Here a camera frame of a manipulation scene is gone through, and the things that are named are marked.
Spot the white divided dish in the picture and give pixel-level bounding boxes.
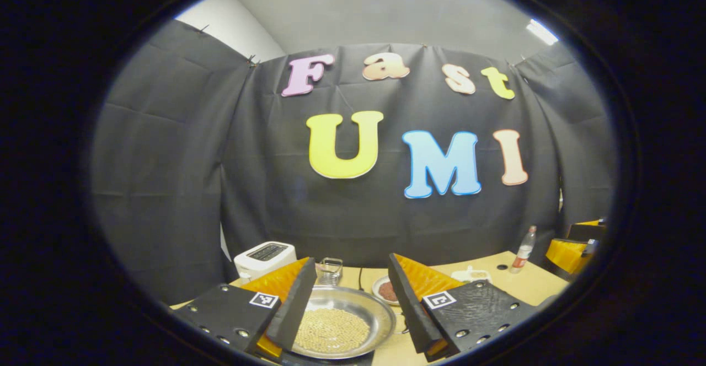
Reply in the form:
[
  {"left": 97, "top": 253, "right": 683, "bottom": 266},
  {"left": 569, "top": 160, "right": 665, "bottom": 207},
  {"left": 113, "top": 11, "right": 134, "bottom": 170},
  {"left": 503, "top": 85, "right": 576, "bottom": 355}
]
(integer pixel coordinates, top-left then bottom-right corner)
[{"left": 451, "top": 266, "right": 493, "bottom": 284}]

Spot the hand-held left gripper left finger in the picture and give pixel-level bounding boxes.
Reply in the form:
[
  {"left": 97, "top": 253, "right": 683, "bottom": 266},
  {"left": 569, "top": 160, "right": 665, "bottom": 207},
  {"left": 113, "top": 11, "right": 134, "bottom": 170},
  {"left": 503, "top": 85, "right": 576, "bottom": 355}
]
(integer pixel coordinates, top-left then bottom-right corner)
[{"left": 172, "top": 257, "right": 318, "bottom": 362}]

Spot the metal wire utensil holder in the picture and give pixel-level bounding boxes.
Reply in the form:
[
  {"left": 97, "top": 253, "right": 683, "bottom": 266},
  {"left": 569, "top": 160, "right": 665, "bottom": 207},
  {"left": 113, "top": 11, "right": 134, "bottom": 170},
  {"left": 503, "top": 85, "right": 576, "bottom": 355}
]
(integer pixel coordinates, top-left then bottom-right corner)
[{"left": 319, "top": 257, "right": 344, "bottom": 286}]

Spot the black induction cooktop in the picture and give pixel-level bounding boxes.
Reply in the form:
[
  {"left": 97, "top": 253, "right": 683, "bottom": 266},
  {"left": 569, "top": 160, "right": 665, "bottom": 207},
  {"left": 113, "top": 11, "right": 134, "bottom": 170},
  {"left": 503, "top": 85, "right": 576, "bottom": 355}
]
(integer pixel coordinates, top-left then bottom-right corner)
[{"left": 276, "top": 349, "right": 376, "bottom": 366}]

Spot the white round plate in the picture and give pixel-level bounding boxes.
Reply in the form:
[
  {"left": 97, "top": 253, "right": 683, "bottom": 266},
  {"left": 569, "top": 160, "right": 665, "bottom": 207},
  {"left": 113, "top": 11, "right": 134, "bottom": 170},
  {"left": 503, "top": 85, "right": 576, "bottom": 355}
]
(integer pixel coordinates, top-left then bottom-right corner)
[{"left": 372, "top": 275, "right": 400, "bottom": 307}]

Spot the stainless steel pot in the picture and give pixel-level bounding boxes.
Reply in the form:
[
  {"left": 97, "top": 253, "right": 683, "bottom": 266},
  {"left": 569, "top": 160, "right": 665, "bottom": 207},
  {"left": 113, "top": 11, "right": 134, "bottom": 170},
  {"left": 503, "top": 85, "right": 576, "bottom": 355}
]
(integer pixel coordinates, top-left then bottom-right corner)
[{"left": 290, "top": 284, "right": 411, "bottom": 361}]

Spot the pile of soybeans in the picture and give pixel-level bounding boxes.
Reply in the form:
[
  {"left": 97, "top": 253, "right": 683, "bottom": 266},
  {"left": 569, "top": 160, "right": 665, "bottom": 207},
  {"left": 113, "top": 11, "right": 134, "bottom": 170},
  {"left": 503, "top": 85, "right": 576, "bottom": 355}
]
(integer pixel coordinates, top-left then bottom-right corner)
[{"left": 294, "top": 308, "right": 371, "bottom": 354}]

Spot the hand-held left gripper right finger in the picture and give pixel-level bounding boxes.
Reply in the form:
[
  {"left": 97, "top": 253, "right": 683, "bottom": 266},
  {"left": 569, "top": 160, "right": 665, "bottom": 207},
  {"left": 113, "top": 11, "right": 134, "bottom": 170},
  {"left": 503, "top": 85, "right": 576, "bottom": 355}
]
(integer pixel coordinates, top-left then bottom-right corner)
[{"left": 387, "top": 253, "right": 538, "bottom": 362}]

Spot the black backdrop cloth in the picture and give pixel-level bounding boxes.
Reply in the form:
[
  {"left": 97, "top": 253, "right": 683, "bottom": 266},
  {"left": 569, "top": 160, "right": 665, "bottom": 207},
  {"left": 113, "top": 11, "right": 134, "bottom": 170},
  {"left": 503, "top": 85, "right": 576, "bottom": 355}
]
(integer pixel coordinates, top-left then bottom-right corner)
[{"left": 91, "top": 19, "right": 617, "bottom": 306}]

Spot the small ceiling light panel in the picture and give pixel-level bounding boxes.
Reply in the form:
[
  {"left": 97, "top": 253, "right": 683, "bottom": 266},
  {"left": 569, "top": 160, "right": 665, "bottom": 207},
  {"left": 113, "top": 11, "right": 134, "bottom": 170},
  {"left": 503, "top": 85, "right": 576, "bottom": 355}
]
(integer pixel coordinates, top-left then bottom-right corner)
[{"left": 526, "top": 19, "right": 559, "bottom": 46}]

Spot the white toaster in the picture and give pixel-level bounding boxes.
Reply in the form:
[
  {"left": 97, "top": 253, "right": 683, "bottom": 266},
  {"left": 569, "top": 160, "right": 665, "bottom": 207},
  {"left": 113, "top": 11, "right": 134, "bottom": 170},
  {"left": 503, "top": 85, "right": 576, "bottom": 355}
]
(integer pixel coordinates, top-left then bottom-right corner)
[{"left": 233, "top": 241, "right": 297, "bottom": 284}]

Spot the clear plastic water bottle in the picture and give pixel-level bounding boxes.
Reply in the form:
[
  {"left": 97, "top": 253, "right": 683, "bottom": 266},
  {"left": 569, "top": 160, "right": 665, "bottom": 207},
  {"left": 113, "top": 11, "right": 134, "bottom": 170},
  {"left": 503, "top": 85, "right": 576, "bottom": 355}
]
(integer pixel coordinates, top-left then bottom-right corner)
[{"left": 510, "top": 225, "right": 537, "bottom": 275}]

